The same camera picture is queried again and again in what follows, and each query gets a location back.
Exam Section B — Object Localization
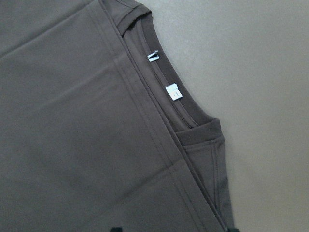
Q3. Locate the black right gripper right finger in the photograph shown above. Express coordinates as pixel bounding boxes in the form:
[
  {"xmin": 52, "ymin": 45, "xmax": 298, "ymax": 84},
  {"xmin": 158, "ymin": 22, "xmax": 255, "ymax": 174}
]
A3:
[{"xmin": 227, "ymin": 228, "xmax": 240, "ymax": 232}]

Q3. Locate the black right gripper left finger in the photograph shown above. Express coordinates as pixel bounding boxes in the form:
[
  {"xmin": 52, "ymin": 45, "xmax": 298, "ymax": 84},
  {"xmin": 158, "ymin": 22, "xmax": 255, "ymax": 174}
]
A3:
[{"xmin": 110, "ymin": 227, "xmax": 123, "ymax": 232}]

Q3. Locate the dark brown t-shirt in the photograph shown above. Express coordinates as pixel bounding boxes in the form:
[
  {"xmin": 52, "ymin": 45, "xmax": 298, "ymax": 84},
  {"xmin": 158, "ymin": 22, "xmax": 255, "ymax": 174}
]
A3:
[{"xmin": 0, "ymin": 0, "xmax": 235, "ymax": 232}]

